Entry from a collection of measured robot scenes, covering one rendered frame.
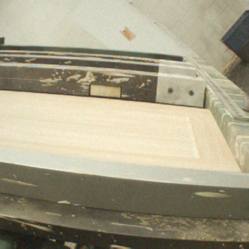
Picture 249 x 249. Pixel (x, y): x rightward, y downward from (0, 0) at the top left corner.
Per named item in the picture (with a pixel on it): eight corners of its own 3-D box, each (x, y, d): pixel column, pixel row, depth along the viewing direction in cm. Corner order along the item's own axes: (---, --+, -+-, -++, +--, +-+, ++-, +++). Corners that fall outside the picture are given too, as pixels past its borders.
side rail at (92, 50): (181, 76, 224) (183, 56, 221) (-1, 62, 232) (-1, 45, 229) (180, 74, 232) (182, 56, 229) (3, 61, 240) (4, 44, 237)
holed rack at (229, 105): (248, 121, 69) (249, 118, 69) (233, 119, 69) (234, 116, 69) (189, 56, 229) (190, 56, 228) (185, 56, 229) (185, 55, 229)
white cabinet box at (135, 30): (231, 92, 461) (99, -19, 444) (200, 126, 480) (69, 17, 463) (226, 82, 518) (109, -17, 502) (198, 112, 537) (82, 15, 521)
